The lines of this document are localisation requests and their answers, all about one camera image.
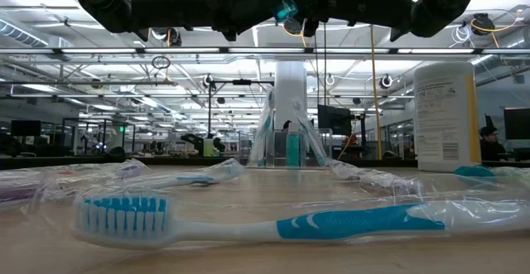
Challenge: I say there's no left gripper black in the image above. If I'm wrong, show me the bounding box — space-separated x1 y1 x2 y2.
185 0 287 42

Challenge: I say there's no green toothbrush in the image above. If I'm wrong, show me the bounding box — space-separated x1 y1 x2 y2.
247 87 277 168

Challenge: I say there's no blue toothbrush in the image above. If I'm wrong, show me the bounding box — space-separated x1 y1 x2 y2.
70 190 530 251
119 156 246 191
291 96 330 168

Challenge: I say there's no purple toothbrush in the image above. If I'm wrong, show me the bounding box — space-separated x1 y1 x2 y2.
325 157 423 199
0 158 152 216

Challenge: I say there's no orange toothbrush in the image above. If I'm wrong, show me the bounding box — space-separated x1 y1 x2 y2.
24 164 119 182

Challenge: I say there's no horizontal overhead light bar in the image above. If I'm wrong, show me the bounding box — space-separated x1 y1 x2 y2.
0 46 530 56

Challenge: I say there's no white round building column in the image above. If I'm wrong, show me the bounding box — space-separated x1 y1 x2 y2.
274 60 309 133

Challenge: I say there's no black computer monitor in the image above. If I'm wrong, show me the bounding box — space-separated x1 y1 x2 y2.
317 103 354 137
10 119 42 138
503 107 530 141

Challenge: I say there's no clear acrylic organizer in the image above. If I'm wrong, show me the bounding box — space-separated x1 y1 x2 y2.
247 127 335 170

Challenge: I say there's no white wipes canister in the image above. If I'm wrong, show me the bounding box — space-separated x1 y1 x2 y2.
412 60 484 174

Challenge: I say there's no person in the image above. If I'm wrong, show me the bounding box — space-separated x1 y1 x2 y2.
479 124 508 162

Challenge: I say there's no black camera stand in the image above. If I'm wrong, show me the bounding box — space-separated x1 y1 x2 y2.
205 74 274 159

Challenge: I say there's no yellow hanging cable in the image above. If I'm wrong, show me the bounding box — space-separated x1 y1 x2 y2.
369 24 384 161

